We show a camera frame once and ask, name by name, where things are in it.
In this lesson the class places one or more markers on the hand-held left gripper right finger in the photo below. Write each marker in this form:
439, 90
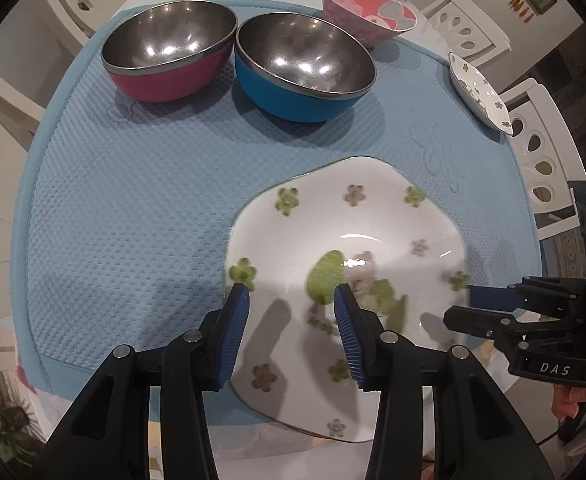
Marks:
348, 332

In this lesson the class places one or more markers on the light blue textured mat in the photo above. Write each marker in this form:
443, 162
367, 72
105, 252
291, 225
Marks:
123, 210

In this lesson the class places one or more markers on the orange wall ornaments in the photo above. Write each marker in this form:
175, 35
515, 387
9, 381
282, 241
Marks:
521, 10

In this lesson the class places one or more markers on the large floral plate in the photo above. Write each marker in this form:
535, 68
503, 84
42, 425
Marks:
323, 220

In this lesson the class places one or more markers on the red steel bowl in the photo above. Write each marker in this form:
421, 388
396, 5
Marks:
173, 82

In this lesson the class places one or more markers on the person's right hand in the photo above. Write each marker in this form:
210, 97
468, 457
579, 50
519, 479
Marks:
570, 400

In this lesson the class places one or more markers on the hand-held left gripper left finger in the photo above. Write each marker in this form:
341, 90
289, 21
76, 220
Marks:
236, 330

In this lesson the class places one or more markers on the pink patterned bowl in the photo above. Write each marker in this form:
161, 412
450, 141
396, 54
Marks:
348, 20

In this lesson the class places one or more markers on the small floral dish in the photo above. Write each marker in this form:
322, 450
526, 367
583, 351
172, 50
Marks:
478, 90

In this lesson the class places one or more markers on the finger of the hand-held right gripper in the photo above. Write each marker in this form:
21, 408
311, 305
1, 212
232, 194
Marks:
493, 297
473, 320

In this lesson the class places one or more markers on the blue steel bowl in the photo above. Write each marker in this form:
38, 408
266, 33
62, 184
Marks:
283, 100

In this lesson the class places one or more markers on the green potted plant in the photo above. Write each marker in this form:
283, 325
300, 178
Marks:
3, 420

